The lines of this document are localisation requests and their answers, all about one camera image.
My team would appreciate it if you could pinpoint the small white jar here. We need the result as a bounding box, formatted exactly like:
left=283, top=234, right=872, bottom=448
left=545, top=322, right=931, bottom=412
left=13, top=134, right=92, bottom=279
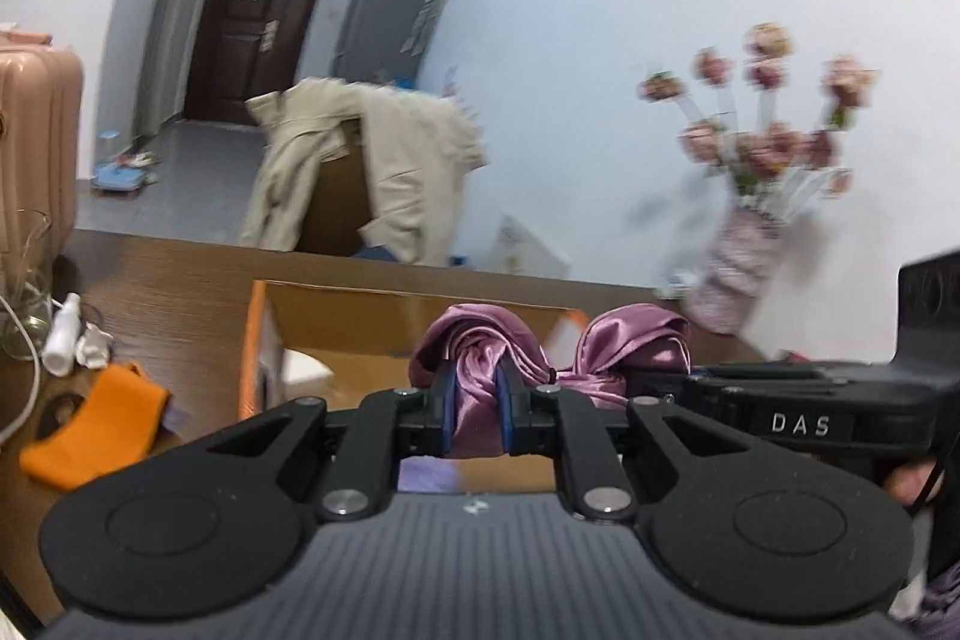
left=655, top=275, right=699, bottom=304

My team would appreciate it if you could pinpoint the orange-red cardboard box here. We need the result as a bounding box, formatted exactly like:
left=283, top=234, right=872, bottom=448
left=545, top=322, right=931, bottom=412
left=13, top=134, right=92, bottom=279
left=238, top=278, right=587, bottom=495

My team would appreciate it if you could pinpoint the grey refrigerator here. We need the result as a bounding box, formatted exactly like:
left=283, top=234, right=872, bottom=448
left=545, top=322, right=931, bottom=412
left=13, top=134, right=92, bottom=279
left=331, top=0, right=458, bottom=86

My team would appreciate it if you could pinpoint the pink textured vase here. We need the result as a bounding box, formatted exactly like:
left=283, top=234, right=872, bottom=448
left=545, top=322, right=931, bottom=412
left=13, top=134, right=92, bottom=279
left=685, top=203, right=786, bottom=336

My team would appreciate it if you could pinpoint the clear plastic bag with cable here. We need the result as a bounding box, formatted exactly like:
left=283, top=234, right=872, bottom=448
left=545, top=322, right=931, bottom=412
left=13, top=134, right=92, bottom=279
left=0, top=208, right=58, bottom=361

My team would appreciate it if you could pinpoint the grey side door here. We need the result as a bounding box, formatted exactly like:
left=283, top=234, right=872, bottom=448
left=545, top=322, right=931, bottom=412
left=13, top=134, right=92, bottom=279
left=133, top=0, right=216, bottom=140

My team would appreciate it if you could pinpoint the white plastic bottle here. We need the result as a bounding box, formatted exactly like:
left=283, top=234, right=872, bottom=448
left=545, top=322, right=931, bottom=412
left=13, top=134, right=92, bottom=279
left=40, top=293, right=83, bottom=375

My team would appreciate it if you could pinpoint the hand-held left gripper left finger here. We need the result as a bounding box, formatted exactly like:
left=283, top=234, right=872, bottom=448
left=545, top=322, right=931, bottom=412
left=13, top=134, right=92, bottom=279
left=201, top=359, right=459, bottom=525

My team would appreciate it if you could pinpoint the pink suitcase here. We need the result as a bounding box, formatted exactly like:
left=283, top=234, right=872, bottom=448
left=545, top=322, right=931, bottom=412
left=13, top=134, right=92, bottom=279
left=0, top=28, right=86, bottom=281

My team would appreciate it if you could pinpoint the small white bottle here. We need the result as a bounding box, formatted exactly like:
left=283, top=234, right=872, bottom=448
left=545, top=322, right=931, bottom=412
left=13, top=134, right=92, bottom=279
left=76, top=320, right=114, bottom=370

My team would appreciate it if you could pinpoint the dried pink rose bouquet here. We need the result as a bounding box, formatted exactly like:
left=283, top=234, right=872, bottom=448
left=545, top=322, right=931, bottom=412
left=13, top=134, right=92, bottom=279
left=637, top=20, right=878, bottom=215

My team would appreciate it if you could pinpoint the white paper bag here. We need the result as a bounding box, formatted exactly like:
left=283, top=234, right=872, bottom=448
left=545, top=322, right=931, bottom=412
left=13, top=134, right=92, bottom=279
left=490, top=215, right=572, bottom=280

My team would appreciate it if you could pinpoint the purple satin cloth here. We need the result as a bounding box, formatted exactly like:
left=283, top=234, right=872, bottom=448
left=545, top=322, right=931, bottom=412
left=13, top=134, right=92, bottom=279
left=407, top=301, right=692, bottom=459

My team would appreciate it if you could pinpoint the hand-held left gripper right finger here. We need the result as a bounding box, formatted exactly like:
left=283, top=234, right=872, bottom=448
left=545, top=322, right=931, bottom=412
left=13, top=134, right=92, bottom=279
left=495, top=359, right=752, bottom=525

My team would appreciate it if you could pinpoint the person's right hand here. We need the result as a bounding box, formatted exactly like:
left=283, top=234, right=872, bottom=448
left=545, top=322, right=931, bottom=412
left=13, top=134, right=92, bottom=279
left=887, top=462, right=940, bottom=509

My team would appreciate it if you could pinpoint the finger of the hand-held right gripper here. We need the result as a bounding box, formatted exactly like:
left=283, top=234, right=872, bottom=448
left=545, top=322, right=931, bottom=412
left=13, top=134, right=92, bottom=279
left=624, top=367, right=696, bottom=403

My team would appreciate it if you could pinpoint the dark brown entrance door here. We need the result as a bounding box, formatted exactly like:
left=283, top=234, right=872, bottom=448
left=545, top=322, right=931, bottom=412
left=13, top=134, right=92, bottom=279
left=183, top=0, right=337, bottom=128

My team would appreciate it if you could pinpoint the orange cloth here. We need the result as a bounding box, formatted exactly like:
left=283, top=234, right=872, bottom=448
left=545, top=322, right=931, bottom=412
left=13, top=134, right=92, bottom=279
left=19, top=362, right=173, bottom=490

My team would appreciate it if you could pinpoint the beige coat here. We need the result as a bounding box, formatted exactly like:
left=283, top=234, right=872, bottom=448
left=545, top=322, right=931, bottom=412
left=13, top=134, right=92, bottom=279
left=238, top=77, right=490, bottom=267

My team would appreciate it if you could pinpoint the blue floor scale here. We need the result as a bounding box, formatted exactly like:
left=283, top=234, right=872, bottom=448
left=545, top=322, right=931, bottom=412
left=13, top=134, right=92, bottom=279
left=91, top=163, right=148, bottom=192

